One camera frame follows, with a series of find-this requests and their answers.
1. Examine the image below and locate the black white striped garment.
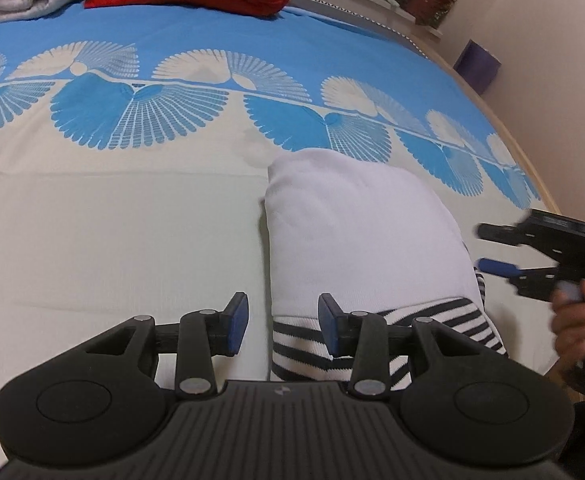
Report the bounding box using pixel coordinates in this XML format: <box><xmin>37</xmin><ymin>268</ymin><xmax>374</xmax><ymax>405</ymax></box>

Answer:
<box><xmin>265</xmin><ymin>148</ymin><xmax>506</xmax><ymax>382</ymax></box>

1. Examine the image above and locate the person's right hand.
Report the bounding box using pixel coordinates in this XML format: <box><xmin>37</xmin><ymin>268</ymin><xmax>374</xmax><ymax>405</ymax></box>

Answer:
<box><xmin>550</xmin><ymin>281</ymin><xmax>585</xmax><ymax>372</ymax></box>

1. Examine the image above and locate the purple box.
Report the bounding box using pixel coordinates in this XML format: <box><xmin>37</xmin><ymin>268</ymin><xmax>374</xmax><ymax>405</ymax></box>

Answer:
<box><xmin>453</xmin><ymin>40</ymin><xmax>501</xmax><ymax>94</ymax></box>

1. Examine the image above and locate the blue white patterned bedsheet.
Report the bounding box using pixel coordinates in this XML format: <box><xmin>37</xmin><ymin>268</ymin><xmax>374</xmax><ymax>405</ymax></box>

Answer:
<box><xmin>0</xmin><ymin>0</ymin><xmax>563</xmax><ymax>461</ymax></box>

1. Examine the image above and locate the wooden bed frame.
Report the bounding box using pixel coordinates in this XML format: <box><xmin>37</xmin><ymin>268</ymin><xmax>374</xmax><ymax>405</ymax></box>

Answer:
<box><xmin>408</xmin><ymin>36</ymin><xmax>560</xmax><ymax>214</ymax></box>

